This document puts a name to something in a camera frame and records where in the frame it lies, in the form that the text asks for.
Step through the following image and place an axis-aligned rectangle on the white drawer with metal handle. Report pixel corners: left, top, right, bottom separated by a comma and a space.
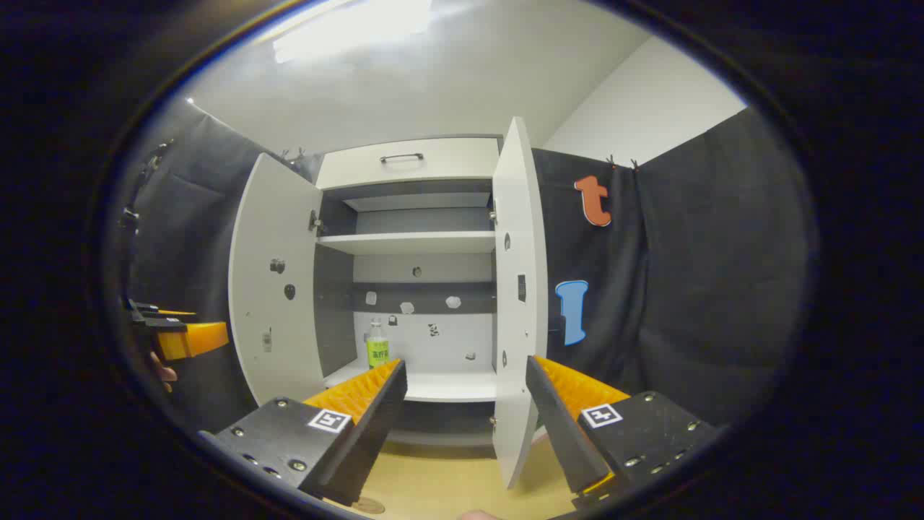
318, 137, 500, 190

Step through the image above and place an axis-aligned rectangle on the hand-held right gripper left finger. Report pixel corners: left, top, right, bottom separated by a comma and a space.
199, 359, 409, 506

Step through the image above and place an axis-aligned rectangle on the clear bottle with green label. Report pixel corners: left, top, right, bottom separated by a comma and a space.
366, 320, 391, 371

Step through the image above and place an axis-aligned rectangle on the white and grey cabinet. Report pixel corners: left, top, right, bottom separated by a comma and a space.
314, 134, 539, 449

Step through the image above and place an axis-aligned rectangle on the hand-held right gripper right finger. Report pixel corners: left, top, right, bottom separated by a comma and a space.
526, 355, 723, 510

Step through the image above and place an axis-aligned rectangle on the black backdrop cloth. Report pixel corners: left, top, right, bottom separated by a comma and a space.
119, 101, 816, 434

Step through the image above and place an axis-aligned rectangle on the white cabinet door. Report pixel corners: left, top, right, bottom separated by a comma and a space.
229, 153, 326, 409
492, 117, 549, 490

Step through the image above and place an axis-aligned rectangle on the ceiling light panel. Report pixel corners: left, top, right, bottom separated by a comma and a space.
273, 0, 434, 64

